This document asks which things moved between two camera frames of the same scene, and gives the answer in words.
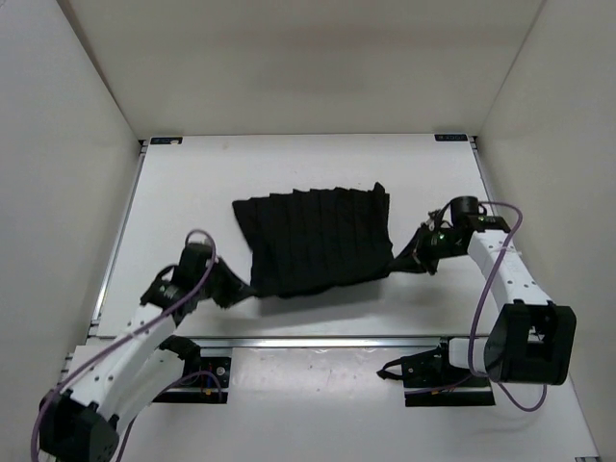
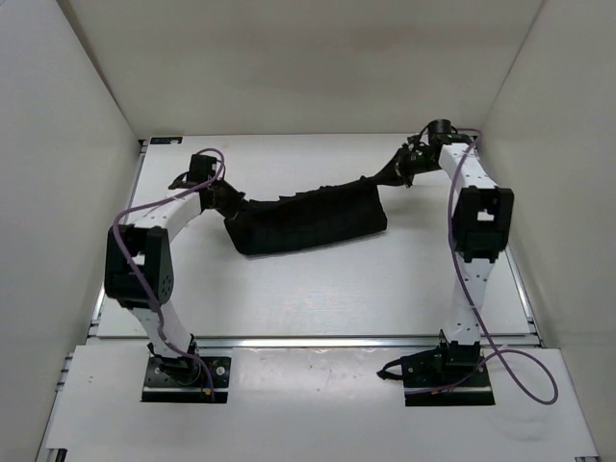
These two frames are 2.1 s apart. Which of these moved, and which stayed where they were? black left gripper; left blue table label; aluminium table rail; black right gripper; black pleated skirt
Moved: black pleated skirt; black left gripper; black right gripper
Stayed: left blue table label; aluminium table rail
